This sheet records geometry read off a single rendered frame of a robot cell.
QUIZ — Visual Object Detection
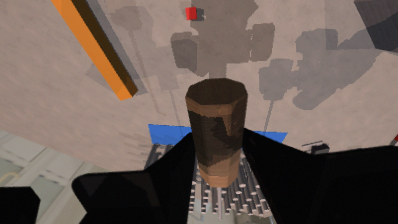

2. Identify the blue flat strip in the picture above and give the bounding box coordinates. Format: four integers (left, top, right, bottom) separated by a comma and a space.
148, 124, 288, 145

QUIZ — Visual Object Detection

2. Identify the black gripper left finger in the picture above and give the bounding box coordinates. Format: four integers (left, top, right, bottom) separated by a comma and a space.
71, 132, 195, 224

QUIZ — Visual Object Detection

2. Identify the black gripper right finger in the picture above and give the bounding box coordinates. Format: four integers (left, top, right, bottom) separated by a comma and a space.
242, 127, 398, 224

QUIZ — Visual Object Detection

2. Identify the orange rectangular bar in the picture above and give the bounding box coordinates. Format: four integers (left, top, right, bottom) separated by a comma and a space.
50, 0, 138, 100

